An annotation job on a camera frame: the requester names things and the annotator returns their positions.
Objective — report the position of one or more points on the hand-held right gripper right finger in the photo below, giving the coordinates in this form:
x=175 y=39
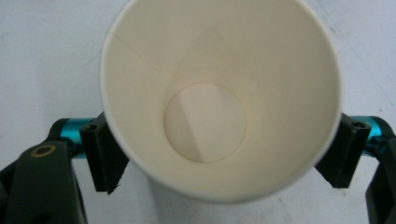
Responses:
x=342 y=155

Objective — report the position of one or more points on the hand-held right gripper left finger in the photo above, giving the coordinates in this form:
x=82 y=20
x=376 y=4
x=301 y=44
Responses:
x=104 y=155

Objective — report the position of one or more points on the white paper cup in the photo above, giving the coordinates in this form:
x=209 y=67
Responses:
x=218 y=93

